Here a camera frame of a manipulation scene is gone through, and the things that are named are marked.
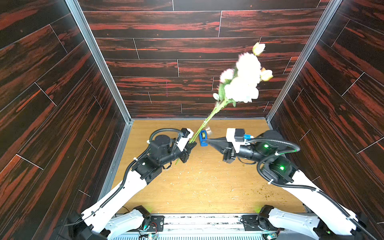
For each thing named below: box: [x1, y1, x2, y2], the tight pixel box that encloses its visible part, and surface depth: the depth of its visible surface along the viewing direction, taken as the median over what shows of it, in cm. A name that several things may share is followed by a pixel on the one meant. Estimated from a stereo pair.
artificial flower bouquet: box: [190, 42, 274, 144], surface depth 48 cm
